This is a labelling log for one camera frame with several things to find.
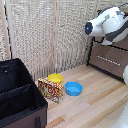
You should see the yellow bowl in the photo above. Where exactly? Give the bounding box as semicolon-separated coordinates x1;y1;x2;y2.
47;73;65;86

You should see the brown drawer with long handle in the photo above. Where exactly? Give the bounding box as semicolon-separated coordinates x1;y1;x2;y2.
113;35;128;51

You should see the blue bowl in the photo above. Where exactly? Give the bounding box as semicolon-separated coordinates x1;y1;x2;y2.
64;81;84;98

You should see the red yellow cracker box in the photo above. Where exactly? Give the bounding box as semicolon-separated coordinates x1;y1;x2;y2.
37;77;65;105

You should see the dark framed cabinet panel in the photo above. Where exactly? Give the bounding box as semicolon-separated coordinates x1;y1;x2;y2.
88;41;128;81

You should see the beige bamboo folding screen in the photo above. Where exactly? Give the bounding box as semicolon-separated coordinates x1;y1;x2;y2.
0;0;111;82

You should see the black fabric storage box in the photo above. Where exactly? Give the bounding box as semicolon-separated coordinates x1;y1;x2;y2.
0;58;49;128

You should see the black frame drawer cabinet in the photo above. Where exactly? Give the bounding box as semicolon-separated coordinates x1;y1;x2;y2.
86;35;128;85

